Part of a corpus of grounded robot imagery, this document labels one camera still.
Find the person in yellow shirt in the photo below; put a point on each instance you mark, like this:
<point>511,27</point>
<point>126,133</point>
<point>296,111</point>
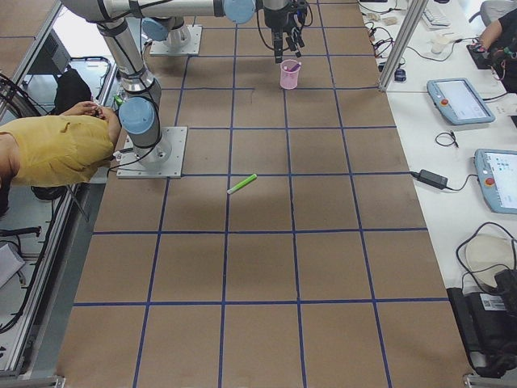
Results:
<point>53,151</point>

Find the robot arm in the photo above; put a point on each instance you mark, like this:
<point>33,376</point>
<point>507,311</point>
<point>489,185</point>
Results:
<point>139,116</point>
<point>158,28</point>

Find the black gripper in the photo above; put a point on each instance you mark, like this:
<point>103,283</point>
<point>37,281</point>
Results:
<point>275,21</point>

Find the teach pendant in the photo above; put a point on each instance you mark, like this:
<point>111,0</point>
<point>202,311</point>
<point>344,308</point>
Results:
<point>458,102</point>
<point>496,172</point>

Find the lower teach pendant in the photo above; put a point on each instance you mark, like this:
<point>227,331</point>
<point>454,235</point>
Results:
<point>496,172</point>

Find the pink mesh cup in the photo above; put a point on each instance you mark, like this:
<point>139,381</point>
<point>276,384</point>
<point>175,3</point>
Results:
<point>288,81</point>

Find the black power adapter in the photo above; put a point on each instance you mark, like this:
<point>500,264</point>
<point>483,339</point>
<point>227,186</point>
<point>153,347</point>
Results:
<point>433,179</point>

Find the upper teach pendant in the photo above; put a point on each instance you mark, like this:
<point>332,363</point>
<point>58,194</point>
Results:
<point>458,102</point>

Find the green pen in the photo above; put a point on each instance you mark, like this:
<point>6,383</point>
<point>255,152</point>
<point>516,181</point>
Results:
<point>241,184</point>

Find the aluminium frame post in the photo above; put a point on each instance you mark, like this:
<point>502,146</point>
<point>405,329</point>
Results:
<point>408,26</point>

